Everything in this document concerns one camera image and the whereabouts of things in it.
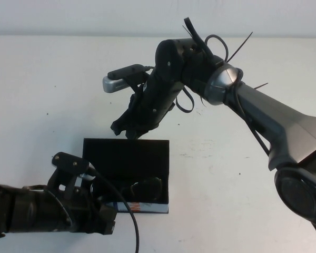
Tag dark framed glasses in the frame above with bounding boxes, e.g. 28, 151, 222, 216
121, 177, 163, 204

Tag flat black cable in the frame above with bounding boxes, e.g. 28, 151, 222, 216
183, 17, 217, 64

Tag black left camera cable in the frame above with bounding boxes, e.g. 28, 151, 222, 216
88, 166, 141, 253

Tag black cable along right arm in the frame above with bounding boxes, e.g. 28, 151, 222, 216
233, 67, 316, 247

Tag looped grey zip tie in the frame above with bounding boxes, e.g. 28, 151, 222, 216
204, 34, 229, 63

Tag black glasses case printed side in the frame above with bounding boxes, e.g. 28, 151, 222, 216
83, 138, 171, 214

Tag right wrist camera black silver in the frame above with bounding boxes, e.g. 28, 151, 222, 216
102, 64, 150, 94

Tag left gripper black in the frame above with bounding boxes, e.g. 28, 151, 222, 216
65, 180, 117, 236

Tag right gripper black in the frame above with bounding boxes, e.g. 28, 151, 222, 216
110, 74, 184, 140

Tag long black zip tie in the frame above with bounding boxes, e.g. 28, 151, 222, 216
225, 32, 253, 63

